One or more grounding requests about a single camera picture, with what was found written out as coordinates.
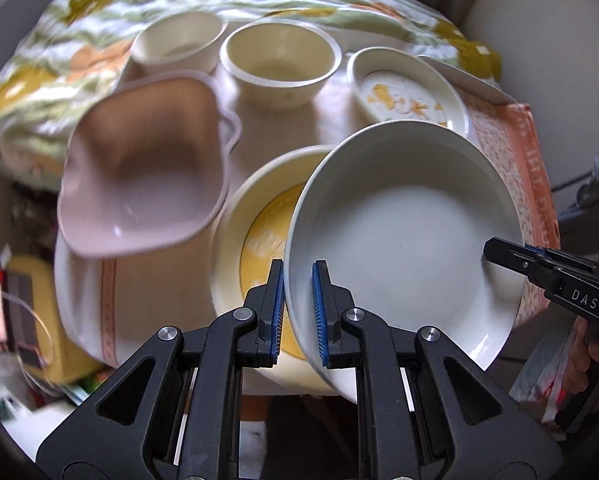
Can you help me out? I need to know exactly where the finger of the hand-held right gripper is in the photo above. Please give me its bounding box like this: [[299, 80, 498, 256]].
[[524, 244, 599, 282], [483, 237, 555, 291]]

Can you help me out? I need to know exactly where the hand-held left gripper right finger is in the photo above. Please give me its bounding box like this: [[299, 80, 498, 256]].
[[312, 260, 564, 480]]

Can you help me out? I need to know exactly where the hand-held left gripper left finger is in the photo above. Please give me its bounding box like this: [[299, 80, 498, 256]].
[[36, 259, 285, 480]]

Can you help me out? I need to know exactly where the cream plate with yellow centre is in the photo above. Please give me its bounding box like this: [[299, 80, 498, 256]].
[[212, 144, 360, 401]]

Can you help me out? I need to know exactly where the white deep plate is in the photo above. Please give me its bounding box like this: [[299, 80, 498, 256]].
[[283, 121, 526, 403]]

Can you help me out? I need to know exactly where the floral print plate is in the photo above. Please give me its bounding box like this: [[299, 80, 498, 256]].
[[347, 46, 471, 138]]

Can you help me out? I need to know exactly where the pink square bowl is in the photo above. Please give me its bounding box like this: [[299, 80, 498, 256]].
[[57, 72, 243, 260]]

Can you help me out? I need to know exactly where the thick-rimmed cream bowl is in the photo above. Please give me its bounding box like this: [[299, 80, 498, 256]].
[[220, 21, 341, 111]]

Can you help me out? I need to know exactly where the small cream bowl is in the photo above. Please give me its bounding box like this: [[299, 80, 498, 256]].
[[130, 10, 229, 77]]

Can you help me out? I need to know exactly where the translucent plastic bag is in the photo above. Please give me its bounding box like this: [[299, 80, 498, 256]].
[[509, 317, 580, 423]]

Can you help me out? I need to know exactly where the pink floral-border tablecloth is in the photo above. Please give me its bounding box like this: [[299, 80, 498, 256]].
[[54, 65, 563, 396]]

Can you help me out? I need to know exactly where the white slipper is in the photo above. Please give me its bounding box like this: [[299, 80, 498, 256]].
[[240, 420, 271, 480]]

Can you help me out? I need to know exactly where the green printed packet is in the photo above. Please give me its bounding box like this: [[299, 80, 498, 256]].
[[62, 367, 108, 406]]

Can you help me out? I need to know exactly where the yellow box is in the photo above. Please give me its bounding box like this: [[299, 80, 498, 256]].
[[10, 255, 105, 386]]

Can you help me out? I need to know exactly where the dark patterned cloth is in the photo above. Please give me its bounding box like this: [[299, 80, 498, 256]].
[[10, 182, 66, 263]]

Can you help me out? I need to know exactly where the floral striped blanket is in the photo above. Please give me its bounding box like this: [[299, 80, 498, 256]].
[[0, 0, 503, 146]]

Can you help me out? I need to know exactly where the white cable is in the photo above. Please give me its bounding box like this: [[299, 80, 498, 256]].
[[2, 295, 55, 367]]

